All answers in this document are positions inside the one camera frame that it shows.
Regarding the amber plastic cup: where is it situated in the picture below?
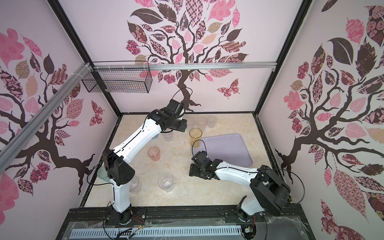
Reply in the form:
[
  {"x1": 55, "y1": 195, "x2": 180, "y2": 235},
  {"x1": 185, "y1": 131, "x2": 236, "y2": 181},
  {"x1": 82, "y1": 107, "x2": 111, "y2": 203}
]
[{"x1": 189, "y1": 128, "x2": 203, "y2": 148}]

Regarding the pink plastic cup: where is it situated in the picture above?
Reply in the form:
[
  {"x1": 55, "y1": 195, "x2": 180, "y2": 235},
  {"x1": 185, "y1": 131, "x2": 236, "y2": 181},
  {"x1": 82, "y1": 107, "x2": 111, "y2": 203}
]
[{"x1": 148, "y1": 147, "x2": 161, "y2": 162}]

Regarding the clear glass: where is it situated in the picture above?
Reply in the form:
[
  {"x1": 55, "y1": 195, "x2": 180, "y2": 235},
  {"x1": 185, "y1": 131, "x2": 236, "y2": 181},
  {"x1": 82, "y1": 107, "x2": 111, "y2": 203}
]
[
  {"x1": 129, "y1": 176, "x2": 142, "y2": 194},
  {"x1": 158, "y1": 175, "x2": 175, "y2": 192}
]

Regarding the teal dimpled plastic cup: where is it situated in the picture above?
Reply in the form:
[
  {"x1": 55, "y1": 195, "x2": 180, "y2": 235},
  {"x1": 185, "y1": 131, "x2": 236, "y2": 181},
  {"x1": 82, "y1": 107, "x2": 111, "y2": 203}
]
[{"x1": 97, "y1": 165, "x2": 110, "y2": 183}]

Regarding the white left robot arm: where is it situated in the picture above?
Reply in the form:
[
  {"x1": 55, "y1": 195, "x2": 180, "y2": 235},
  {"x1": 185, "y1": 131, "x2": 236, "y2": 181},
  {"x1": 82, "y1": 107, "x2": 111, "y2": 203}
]
[{"x1": 103, "y1": 100, "x2": 187, "y2": 225}]

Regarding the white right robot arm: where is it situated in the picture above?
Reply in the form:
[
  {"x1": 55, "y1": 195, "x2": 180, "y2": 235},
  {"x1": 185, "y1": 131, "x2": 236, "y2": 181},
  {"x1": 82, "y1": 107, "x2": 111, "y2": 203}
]
[{"x1": 189, "y1": 151, "x2": 291, "y2": 222}]

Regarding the lilac plastic tray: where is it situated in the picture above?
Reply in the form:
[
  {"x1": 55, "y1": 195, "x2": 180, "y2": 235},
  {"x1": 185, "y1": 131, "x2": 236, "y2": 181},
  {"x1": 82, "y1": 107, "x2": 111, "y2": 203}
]
[{"x1": 193, "y1": 134, "x2": 253, "y2": 167}]

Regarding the clear cup second row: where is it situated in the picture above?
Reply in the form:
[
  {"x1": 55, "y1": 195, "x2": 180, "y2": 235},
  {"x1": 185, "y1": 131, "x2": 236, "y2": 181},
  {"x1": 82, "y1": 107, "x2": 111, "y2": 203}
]
[{"x1": 162, "y1": 131, "x2": 174, "y2": 142}]

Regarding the clear faceted glass tumbler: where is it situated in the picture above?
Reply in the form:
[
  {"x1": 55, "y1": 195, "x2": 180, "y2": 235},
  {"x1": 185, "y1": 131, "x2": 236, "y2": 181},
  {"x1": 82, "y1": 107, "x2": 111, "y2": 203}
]
[{"x1": 186, "y1": 117, "x2": 196, "y2": 129}]

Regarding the frosted dimpled clear cup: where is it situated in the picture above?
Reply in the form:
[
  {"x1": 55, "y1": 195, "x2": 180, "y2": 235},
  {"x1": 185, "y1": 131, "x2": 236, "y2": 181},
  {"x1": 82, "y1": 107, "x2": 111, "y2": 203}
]
[{"x1": 207, "y1": 116, "x2": 217, "y2": 129}]

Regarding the black wire mesh basket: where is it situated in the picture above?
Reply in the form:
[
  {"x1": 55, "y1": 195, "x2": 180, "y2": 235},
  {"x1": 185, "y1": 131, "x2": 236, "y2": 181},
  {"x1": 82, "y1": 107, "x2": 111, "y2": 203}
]
[{"x1": 82, "y1": 60, "x2": 153, "y2": 94}]

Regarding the aluminium rail back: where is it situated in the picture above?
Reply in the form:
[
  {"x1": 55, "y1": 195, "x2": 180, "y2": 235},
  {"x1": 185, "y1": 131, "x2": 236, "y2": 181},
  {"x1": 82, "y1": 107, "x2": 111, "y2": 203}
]
[{"x1": 93, "y1": 62, "x2": 277, "y2": 71}]

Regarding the aluminium rail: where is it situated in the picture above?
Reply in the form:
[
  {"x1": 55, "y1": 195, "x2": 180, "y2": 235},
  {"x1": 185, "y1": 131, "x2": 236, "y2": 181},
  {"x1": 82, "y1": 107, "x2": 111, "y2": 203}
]
[
  {"x1": 1, "y1": 63, "x2": 92, "y2": 173},
  {"x1": 93, "y1": 62, "x2": 277, "y2": 71}
]

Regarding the white perforated cable duct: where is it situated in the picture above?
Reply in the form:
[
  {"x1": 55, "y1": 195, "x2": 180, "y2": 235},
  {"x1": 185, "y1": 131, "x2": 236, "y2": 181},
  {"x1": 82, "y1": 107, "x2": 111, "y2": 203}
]
[{"x1": 68, "y1": 226, "x2": 244, "y2": 240}]

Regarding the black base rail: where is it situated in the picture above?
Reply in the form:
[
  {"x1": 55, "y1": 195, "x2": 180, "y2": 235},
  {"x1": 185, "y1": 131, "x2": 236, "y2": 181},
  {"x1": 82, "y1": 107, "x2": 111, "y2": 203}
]
[{"x1": 64, "y1": 204, "x2": 304, "y2": 224}]

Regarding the black left corner post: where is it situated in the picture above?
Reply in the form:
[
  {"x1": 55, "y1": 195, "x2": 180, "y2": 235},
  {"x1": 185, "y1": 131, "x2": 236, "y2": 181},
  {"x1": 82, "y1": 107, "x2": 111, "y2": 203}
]
[{"x1": 47, "y1": 0, "x2": 122, "y2": 118}]

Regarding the aluminium rail left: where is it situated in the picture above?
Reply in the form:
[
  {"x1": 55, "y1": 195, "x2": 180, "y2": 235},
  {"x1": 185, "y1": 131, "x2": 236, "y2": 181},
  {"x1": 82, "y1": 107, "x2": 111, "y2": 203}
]
[{"x1": 1, "y1": 63, "x2": 92, "y2": 173}]

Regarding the black corner frame post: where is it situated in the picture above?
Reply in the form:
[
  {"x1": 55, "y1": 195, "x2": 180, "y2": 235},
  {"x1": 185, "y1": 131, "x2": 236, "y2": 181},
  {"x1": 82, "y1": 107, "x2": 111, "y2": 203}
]
[{"x1": 254, "y1": 0, "x2": 313, "y2": 116}]

